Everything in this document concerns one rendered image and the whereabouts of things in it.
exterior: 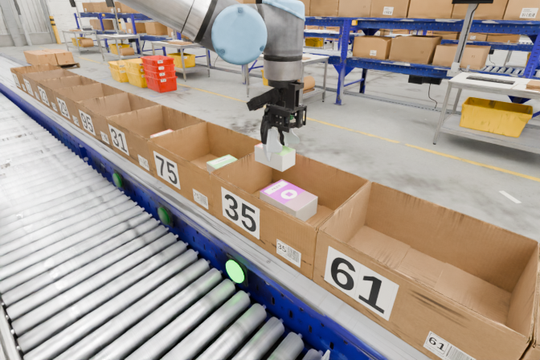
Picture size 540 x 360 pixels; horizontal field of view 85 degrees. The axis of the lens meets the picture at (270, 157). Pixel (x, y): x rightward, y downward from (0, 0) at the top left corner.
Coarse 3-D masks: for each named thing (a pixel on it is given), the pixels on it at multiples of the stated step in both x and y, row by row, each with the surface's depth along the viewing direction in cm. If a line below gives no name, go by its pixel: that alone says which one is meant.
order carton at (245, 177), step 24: (240, 168) 102; (264, 168) 112; (288, 168) 109; (312, 168) 101; (336, 168) 95; (216, 192) 93; (240, 192) 84; (312, 192) 105; (336, 192) 98; (216, 216) 98; (264, 216) 80; (288, 216) 73; (312, 216) 98; (264, 240) 84; (288, 240) 77; (312, 240) 71; (288, 264) 80; (312, 264) 74
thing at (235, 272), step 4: (232, 260) 87; (228, 264) 87; (232, 264) 86; (236, 264) 86; (228, 268) 88; (232, 268) 86; (236, 268) 85; (240, 268) 85; (228, 272) 89; (232, 272) 87; (236, 272) 85; (240, 272) 85; (232, 276) 88; (236, 276) 86; (240, 276) 85; (236, 280) 87; (240, 280) 86
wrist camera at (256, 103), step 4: (272, 88) 72; (264, 92) 73; (268, 92) 72; (272, 92) 72; (256, 96) 79; (260, 96) 75; (264, 96) 74; (268, 96) 73; (272, 96) 72; (252, 100) 77; (256, 100) 76; (260, 100) 75; (264, 100) 74; (268, 100) 73; (248, 104) 79; (252, 104) 78; (256, 104) 77; (260, 104) 76; (264, 104) 79; (248, 108) 79; (252, 108) 78; (256, 108) 79
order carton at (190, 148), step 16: (192, 128) 129; (208, 128) 135; (224, 128) 127; (160, 144) 120; (176, 144) 126; (192, 144) 132; (208, 144) 139; (224, 144) 131; (240, 144) 123; (256, 144) 116; (176, 160) 104; (192, 160) 134; (208, 160) 135; (192, 176) 100; (208, 176) 93; (192, 192) 104; (208, 192) 96; (208, 208) 100
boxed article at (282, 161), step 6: (258, 144) 82; (258, 150) 81; (282, 150) 78; (288, 150) 78; (294, 150) 79; (258, 156) 82; (264, 156) 80; (276, 156) 77; (282, 156) 75; (288, 156) 78; (294, 156) 80; (264, 162) 81; (270, 162) 79; (276, 162) 78; (282, 162) 76; (288, 162) 78; (294, 162) 81; (276, 168) 78; (282, 168) 77
